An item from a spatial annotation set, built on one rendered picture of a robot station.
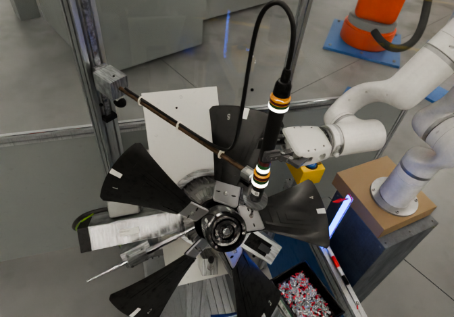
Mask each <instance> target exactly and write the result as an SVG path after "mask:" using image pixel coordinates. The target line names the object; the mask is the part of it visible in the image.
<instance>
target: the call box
mask: <svg viewBox="0 0 454 317"><path fill-rule="evenodd" d="M286 165H287V166H288V168H289V170H290V171H291V174H292V175H293V178H294V179H295V181H296V183H297V184H299V183H301V182H303V181H305V180H307V179H309V180H311V181H312V182H313V183H318V182H320V180H321V177H322V175H323V173H324V171H325V167H324V166H323V165H322V164H320V165H317V163H316V166H315V168H310V167H308V166H301V167H300V168H299V169H296V168H295V167H293V166H292V165H291V164H288V163H286Z"/></svg>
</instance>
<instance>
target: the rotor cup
mask: <svg viewBox="0 0 454 317"><path fill-rule="evenodd" d="M200 204H201V205H203V206H205V207H207V208H209V209H210V211H209V212H208V213H207V214H206V215H204V216H203V217H202V218H200V219H199V220H198V221H193V224H194V227H195V230H196V232H197V234H198V235H199V236H200V237H203V238H204V239H205V240H206V241H207V243H208V244H209V246H210V247H211V248H212V249H214V250H216V251H219V252H224V253H226V252H230V251H234V250H235V249H237V248H238V247H239V246H240V245H241V244H242V243H243V241H244V240H245V237H246V234H247V227H246V224H245V221H244V219H243V217H242V216H241V215H240V214H239V213H238V212H237V210H236V208H233V207H230V206H228V205H224V204H222V203H218V202H216V201H214V200H213V197H210V198H208V199H206V200H204V201H203V202H201V203H200ZM226 207H227V208H230V209H231V210H228V209H227V208H226ZM205 219H207V220H208V223H206V221H205ZM225 228H229V229H230V234H229V235H224V234H223V230H224V229H225Z"/></svg>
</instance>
